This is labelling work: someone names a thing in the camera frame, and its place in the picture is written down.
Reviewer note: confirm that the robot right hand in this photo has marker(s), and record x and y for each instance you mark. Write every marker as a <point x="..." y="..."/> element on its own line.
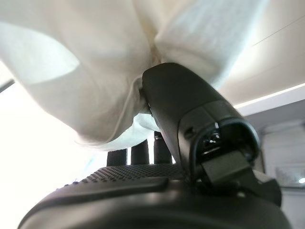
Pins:
<point x="190" y="107"/>

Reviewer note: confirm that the white garment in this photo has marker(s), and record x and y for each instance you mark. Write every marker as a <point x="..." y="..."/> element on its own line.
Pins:
<point x="95" y="71"/>

